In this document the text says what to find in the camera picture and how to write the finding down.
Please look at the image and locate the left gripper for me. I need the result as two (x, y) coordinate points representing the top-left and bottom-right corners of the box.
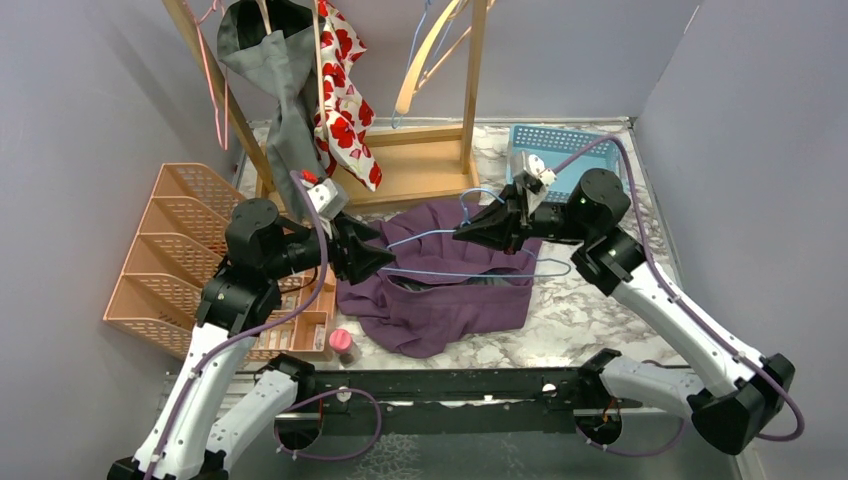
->
(266, 208), (397, 283)

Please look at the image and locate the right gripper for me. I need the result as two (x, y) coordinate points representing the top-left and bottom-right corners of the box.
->
(453, 180), (594, 255)

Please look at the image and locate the blue wire hanger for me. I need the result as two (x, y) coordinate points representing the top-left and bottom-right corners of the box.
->
(390, 0), (467, 130)
(380, 187), (573, 279)

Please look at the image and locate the purple cloth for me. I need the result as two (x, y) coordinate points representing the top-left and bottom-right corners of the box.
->
(337, 199), (542, 358)

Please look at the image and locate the red poppy print cloth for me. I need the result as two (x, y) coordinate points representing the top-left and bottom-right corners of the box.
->
(314, 1), (383, 191)

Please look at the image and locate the grey skirt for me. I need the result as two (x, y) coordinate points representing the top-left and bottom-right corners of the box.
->
(217, 1), (325, 220)

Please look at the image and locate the wooden hanger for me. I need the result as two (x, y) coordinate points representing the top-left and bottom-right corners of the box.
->
(256, 0), (273, 35)
(312, 0), (329, 129)
(392, 1), (496, 118)

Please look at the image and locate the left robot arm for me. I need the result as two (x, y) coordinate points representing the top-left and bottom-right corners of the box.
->
(107, 198), (395, 479)

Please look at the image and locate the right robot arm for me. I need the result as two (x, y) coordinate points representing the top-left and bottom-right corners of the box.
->
(454, 168), (795, 455)

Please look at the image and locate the blue plastic basket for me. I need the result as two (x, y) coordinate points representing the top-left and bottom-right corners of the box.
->
(505, 124), (629, 203)

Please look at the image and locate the wooden clothes rack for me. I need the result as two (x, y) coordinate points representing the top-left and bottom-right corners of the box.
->
(164, 1), (480, 213)

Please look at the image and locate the pink capped bottle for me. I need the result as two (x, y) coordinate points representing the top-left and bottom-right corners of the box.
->
(328, 328), (360, 366)

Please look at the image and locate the peach compartment tray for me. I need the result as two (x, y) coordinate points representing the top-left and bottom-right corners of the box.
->
(246, 270), (337, 362)

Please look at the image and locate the peach plastic file organizer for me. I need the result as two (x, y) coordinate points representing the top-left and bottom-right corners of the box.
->
(103, 163), (245, 359)

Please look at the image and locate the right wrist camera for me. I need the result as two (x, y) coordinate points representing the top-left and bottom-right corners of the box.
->
(509, 150), (557, 214)

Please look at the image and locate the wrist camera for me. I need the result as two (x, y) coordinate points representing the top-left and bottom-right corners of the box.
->
(509, 150), (557, 214)
(300, 170), (350, 221)

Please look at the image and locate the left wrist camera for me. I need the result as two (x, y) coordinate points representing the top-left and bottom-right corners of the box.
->
(300, 170), (350, 221)

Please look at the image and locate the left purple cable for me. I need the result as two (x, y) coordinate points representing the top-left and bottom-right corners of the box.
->
(142, 169), (384, 480)

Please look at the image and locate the purple cable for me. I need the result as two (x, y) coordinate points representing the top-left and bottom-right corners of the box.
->
(553, 135), (807, 460)
(142, 169), (384, 480)

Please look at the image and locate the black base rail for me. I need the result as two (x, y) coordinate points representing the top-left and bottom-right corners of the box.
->
(274, 367), (615, 439)

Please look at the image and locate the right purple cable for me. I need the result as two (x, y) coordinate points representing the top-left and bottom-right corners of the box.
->
(553, 135), (807, 460)

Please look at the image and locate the pink wire hanger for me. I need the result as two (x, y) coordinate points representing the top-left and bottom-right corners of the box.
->
(182, 0), (236, 152)

